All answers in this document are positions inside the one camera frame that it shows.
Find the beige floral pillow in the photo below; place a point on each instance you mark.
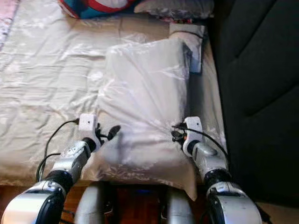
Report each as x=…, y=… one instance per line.
x=145, y=93

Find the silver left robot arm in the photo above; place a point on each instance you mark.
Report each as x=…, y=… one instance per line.
x=74, y=161

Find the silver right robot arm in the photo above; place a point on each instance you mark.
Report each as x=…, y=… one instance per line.
x=208, y=161

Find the silver left robot leg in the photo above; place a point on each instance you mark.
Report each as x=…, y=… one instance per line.
x=91, y=207

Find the silver robot leg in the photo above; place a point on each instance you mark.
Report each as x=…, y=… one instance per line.
x=182, y=212
x=91, y=207

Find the beige floral bed sheet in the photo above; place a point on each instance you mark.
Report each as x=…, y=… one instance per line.
x=46, y=84

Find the silver right robot leg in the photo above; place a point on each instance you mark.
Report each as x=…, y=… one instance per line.
x=182, y=212

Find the white small pillow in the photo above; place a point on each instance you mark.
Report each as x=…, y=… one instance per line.
x=187, y=32

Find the grey patterned pillow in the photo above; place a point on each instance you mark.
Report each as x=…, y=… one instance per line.
x=177, y=8

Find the red white blue shield cushion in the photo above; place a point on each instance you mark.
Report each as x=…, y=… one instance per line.
x=98, y=5

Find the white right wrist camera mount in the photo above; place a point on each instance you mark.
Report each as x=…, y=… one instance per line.
x=194, y=127

